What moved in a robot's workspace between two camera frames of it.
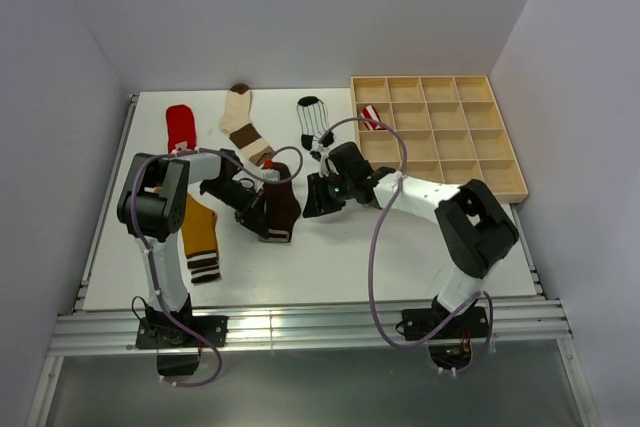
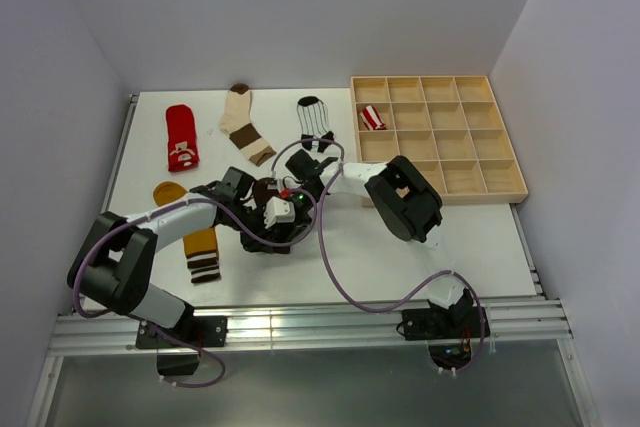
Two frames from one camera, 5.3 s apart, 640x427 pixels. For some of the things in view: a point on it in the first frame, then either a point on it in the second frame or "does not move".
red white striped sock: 372,118 does not move
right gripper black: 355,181 -> 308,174
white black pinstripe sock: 313,122 does not move
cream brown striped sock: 235,122 does not move
